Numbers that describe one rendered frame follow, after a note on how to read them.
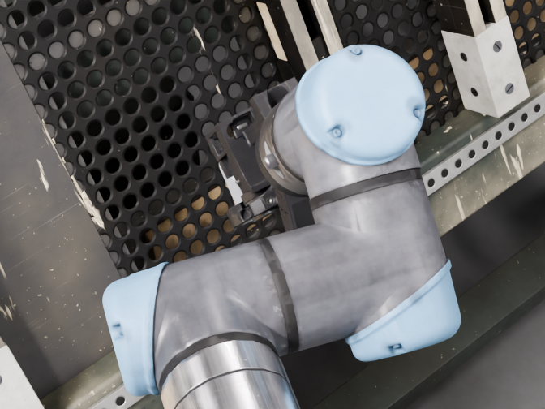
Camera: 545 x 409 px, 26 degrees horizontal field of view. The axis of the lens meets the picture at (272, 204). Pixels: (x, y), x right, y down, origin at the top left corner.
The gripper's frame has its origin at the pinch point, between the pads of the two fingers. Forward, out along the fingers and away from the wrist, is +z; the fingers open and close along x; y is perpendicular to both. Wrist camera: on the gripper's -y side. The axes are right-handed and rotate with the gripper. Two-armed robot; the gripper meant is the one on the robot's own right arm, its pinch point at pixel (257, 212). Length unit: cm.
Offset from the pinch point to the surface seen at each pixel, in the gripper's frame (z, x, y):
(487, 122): 46, -48, -2
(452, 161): 45, -40, -4
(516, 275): 112, -72, -31
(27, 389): 35.6, 23.5, -5.1
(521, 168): 51, -52, -10
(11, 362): 33.6, 23.8, -1.7
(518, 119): 46, -53, -3
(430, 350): 110, -48, -35
